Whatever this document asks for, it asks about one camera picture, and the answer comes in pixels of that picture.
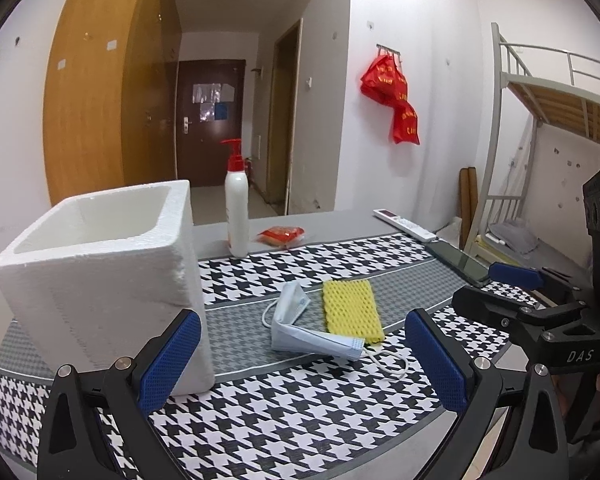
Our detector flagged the yellow foam net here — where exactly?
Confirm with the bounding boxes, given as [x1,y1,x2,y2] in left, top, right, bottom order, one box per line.
[322,280,385,344]

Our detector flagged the blue face mask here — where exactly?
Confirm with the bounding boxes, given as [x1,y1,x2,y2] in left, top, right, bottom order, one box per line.
[261,282,406,379]

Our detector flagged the black smartphone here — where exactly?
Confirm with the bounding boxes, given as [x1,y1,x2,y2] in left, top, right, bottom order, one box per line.
[426,240,490,287]

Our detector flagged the white remote control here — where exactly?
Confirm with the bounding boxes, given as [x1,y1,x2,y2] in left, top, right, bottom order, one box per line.
[373,209,438,243]

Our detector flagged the white foam box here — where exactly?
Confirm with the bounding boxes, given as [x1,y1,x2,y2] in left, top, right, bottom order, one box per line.
[0,180,204,372]

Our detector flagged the houndstooth table mat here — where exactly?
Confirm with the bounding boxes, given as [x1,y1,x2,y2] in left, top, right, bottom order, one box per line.
[0,231,546,480]

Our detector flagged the metal bunk bed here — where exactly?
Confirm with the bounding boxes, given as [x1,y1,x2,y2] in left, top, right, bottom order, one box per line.
[464,24,600,281]

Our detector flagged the red snack packet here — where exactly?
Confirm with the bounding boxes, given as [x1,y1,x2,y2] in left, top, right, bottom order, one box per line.
[257,226,306,249]

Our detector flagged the red hanging bags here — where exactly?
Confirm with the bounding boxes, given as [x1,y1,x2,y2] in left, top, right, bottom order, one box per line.
[360,49,419,145]

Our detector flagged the red fire extinguisher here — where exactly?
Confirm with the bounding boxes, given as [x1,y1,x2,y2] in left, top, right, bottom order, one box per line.
[245,157,252,185]

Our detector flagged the white pump lotion bottle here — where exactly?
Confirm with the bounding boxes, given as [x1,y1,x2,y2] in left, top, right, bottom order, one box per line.
[222,138,249,258]

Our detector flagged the dark brown door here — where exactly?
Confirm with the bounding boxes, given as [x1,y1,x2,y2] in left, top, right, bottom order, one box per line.
[176,58,246,188]

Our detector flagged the wooden wardrobe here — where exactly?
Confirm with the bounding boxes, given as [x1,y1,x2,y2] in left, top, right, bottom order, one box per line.
[43,0,182,204]

